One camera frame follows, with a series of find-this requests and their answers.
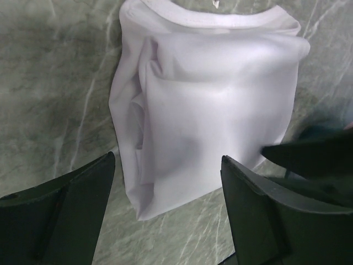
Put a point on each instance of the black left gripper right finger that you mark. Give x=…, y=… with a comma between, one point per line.
x=276, y=221

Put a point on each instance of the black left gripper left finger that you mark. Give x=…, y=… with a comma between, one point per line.
x=59, y=221

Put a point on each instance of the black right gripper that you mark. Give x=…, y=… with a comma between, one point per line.
x=325, y=154

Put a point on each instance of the pink t shirt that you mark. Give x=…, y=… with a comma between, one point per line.
x=349, y=126

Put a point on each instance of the white t shirt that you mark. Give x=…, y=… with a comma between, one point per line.
x=191, y=87

